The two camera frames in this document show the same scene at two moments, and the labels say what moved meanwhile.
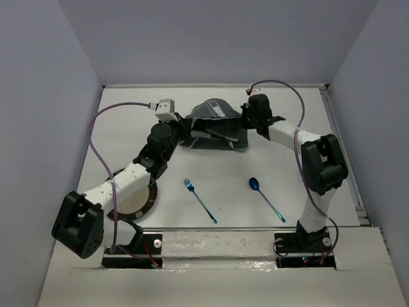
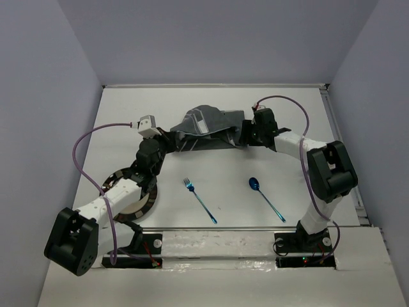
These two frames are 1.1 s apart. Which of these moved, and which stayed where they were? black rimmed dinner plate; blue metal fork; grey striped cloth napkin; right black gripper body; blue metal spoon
Moved: grey striped cloth napkin; right black gripper body
Stayed: black rimmed dinner plate; blue metal fork; blue metal spoon
